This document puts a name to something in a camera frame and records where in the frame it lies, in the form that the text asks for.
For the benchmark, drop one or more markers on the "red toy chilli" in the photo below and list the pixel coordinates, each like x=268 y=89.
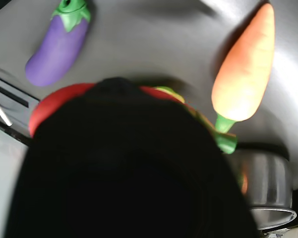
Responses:
x=52 y=104

